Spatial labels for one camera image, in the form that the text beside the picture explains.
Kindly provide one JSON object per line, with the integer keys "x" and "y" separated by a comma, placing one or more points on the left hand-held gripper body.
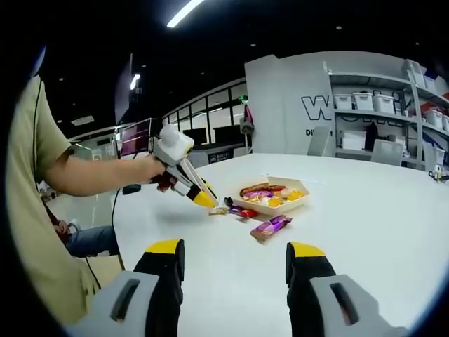
{"x": 172, "y": 147}

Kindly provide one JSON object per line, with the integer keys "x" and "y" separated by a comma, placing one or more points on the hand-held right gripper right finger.
{"x": 305, "y": 305}

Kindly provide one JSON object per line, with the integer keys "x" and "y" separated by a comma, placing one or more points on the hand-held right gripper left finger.
{"x": 165, "y": 302}

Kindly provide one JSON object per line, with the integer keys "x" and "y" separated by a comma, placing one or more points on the small purple food packet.
{"x": 235, "y": 210}

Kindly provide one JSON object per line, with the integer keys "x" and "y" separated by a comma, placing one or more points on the small red food packet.
{"x": 249, "y": 213}

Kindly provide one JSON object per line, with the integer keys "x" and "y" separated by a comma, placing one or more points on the purple gold food bar packet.
{"x": 263, "y": 196}
{"x": 270, "y": 228}

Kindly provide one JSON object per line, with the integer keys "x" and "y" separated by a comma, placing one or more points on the red brown food packet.
{"x": 276, "y": 187}

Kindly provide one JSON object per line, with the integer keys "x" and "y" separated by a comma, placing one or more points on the yellow cake food packet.
{"x": 274, "y": 202}
{"x": 294, "y": 194}

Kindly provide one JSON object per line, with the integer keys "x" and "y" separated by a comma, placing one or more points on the cream hexagonal container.
{"x": 291, "y": 205}

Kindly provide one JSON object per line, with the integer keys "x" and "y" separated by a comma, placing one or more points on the person's left hand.
{"x": 149, "y": 170}

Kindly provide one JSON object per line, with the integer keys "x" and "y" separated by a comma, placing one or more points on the small black clip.
{"x": 228, "y": 201}

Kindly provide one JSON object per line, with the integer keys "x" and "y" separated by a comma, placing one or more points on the black computer monitor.
{"x": 196, "y": 136}
{"x": 228, "y": 133}

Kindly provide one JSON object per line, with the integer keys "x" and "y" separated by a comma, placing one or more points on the pink screen computer monitor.
{"x": 135, "y": 135}

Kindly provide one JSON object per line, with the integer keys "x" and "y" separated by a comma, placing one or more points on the small black box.
{"x": 131, "y": 189}

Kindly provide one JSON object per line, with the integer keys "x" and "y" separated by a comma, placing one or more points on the clothes on coat stand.
{"x": 247, "y": 123}

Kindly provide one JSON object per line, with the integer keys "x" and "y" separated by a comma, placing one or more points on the white ceiling air vent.
{"x": 83, "y": 121}

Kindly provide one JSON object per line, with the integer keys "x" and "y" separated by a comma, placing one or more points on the grey office chair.
{"x": 320, "y": 140}
{"x": 387, "y": 152}

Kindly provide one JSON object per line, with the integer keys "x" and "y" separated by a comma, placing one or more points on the ceiling light strip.
{"x": 184, "y": 14}

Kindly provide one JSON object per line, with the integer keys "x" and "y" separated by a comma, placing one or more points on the person in beige shirt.
{"x": 35, "y": 210}

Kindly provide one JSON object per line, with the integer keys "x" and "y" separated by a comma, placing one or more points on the large white box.
{"x": 353, "y": 139}

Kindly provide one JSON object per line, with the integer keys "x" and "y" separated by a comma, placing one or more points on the white worn device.
{"x": 38, "y": 61}

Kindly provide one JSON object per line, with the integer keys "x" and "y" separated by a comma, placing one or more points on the black bag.
{"x": 371, "y": 137}

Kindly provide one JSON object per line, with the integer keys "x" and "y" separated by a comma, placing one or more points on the row of white storage boxes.
{"x": 363, "y": 101}

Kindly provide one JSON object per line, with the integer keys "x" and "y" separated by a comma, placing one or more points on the grey metal shelf rack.
{"x": 368, "y": 79}

